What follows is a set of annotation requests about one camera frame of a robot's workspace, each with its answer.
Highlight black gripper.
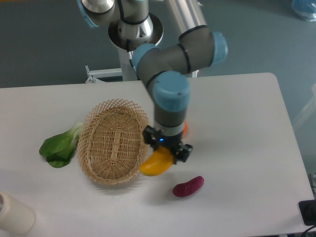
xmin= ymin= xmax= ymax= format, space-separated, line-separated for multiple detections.
xmin=143 ymin=125 xmax=193 ymax=165

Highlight yellow mango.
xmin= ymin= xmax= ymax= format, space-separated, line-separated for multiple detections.
xmin=139 ymin=147 xmax=174 ymax=176

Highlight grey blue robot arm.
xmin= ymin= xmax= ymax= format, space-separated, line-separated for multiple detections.
xmin=77 ymin=0 xmax=228 ymax=163

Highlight woven wicker basket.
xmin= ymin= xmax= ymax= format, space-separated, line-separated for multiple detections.
xmin=78 ymin=99 xmax=149 ymax=185

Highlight orange tangerine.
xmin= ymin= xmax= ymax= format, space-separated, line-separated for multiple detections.
xmin=182 ymin=121 xmax=188 ymax=136

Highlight purple sweet potato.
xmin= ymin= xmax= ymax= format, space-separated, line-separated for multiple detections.
xmin=172 ymin=176 xmax=204 ymax=198

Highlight green bok choy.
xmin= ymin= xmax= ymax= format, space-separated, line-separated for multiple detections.
xmin=39 ymin=121 xmax=83 ymax=168

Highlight black box at edge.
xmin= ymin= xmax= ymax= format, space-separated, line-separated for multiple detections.
xmin=298 ymin=199 xmax=316 ymax=226

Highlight cream cylindrical bottle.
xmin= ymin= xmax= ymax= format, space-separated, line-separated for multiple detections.
xmin=0 ymin=191 xmax=36 ymax=235

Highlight blue object on floor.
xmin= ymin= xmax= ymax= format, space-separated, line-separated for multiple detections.
xmin=291 ymin=0 xmax=316 ymax=22

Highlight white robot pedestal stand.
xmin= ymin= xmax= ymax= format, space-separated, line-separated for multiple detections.
xmin=85 ymin=13 xmax=163 ymax=83

